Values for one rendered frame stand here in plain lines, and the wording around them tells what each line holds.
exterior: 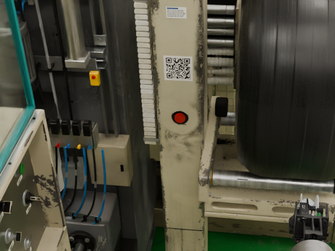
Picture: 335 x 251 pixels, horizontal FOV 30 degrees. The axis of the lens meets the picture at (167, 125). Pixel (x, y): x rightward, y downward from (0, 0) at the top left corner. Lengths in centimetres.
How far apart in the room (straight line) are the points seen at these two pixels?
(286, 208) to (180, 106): 42
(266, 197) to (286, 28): 54
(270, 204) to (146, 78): 49
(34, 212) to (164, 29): 55
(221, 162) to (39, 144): 68
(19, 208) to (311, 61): 74
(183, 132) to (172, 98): 12
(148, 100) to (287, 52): 46
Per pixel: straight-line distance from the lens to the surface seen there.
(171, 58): 161
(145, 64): 165
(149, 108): 173
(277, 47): 142
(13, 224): 145
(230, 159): 197
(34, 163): 153
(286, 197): 177
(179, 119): 171
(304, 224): 140
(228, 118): 196
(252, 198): 176
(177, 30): 157
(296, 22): 144
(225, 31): 202
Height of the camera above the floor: 208
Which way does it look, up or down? 37 degrees down
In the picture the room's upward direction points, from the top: 3 degrees counter-clockwise
